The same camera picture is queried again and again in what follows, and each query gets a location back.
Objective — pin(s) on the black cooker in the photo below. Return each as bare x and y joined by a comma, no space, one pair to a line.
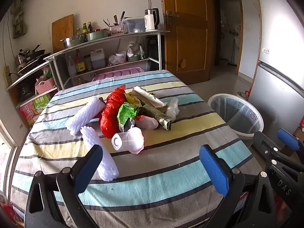
25,90

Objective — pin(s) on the small grey shelf rack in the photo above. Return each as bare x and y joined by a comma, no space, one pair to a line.
28,72

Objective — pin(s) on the translucent plastic cup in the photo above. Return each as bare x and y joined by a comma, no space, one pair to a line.
129,140

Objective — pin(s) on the silver refrigerator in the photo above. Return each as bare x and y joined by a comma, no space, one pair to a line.
273,76

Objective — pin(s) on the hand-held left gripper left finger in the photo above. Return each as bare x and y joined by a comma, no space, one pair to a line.
87,166

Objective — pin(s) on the pink woven basket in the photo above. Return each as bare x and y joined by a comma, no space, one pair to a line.
45,86

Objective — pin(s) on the window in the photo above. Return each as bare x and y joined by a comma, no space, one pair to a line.
7,152

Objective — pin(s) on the clear plastic bag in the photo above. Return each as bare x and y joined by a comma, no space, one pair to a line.
173,109

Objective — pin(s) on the pale green pot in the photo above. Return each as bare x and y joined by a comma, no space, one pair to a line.
97,36

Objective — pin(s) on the small yellow cap bottle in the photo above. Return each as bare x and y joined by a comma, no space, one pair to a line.
78,32

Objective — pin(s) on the yellow snack wrapper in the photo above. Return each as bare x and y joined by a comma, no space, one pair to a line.
133,99

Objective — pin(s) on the clear plastic storage box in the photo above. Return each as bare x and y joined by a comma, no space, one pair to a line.
134,25

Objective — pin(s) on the red plastic bag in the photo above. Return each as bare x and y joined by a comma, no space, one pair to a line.
111,114

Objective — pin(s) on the dark sauce bottle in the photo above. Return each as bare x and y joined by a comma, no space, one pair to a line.
90,27

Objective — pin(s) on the green label sauce bottle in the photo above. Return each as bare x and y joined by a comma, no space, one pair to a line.
84,28

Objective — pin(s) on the wooden cutting board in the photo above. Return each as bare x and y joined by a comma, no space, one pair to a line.
62,30

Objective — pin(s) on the bundle of chopsticks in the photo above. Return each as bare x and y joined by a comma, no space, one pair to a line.
106,23

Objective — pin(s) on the printed cardboard box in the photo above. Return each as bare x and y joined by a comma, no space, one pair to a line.
35,106

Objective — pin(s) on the green snack wrapper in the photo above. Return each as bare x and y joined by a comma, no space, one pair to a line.
125,115

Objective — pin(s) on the beige paper wrapper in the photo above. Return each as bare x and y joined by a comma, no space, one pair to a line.
147,97

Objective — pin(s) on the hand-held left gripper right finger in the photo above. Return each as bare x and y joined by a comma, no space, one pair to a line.
215,168

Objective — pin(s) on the kitchen knife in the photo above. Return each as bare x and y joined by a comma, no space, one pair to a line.
122,16
115,20

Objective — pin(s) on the striped tablecloth table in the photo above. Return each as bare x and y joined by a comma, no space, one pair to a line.
166,171

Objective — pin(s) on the white red plastic wrapper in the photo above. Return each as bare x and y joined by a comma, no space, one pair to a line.
146,122

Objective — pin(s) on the white jerrycan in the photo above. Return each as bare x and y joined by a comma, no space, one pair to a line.
97,60

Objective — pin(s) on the white rimmed trash bin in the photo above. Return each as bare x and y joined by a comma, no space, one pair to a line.
237,114

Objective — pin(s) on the large white shelf rack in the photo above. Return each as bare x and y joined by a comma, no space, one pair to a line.
118,36

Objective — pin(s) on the green packet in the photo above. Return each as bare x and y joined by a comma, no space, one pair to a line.
142,53

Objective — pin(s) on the bunch of white bags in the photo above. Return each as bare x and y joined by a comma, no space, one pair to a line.
131,49

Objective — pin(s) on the wall power strip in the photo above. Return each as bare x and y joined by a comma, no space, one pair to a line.
6,72

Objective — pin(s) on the pink utensil basket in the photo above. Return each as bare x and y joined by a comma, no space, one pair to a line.
116,30

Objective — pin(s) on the crumpled plastic bag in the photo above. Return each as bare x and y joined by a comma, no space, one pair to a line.
114,60

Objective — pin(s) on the white electric kettle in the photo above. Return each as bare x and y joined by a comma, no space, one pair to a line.
150,21

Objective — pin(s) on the steel bowl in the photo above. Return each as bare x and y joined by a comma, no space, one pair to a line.
71,42

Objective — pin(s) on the clear plastic bottle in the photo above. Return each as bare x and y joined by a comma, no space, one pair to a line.
70,65

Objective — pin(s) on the wooden door frame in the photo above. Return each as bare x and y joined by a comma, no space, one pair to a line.
239,28

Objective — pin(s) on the hanging grey-green cloth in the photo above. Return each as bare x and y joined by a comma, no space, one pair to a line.
19,21

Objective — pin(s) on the black frying pan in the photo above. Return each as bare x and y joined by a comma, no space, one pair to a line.
38,52

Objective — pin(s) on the steel pot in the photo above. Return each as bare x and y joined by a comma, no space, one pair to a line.
21,59

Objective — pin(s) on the white plastic tub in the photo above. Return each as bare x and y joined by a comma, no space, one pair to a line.
121,55

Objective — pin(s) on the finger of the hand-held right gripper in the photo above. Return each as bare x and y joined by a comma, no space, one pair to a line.
288,141
261,142

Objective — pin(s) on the brown jar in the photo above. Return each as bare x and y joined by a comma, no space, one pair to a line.
87,63

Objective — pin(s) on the yellow label oil bottle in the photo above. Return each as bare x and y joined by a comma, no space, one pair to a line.
80,66

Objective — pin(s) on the wide white foam net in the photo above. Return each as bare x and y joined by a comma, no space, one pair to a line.
83,116

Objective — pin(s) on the wooden door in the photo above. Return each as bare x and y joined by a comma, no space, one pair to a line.
187,40

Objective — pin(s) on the long white foam net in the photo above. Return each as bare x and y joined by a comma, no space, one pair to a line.
108,168

